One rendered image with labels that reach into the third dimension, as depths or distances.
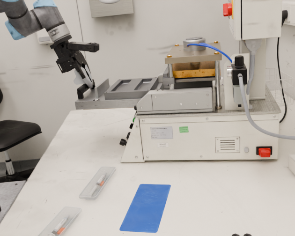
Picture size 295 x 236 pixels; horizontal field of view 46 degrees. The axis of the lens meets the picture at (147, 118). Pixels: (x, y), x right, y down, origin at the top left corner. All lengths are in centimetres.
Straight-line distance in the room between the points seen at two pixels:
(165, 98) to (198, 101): 11
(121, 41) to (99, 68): 27
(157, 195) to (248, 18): 58
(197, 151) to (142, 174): 20
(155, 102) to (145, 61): 159
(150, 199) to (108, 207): 12
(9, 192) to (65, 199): 22
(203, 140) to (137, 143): 23
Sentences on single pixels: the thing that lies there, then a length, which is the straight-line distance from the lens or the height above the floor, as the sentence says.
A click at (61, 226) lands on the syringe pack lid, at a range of 94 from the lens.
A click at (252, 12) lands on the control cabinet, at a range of 107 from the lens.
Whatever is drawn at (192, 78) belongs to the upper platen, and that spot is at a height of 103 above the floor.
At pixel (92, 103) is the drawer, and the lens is 125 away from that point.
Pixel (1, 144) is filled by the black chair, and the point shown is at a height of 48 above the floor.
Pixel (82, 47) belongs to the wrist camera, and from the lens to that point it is 130.
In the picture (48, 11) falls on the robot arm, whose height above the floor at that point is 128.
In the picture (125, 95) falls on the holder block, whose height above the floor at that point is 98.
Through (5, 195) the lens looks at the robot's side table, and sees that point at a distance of 121.
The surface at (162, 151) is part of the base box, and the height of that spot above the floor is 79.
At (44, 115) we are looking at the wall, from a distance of 293.
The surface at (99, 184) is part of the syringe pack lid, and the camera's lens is 109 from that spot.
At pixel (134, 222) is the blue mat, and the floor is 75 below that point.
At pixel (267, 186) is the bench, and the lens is 107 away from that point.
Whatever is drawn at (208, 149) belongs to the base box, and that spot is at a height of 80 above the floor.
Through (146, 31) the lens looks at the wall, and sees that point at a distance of 268.
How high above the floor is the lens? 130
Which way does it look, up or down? 19 degrees down
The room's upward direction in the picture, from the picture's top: 6 degrees counter-clockwise
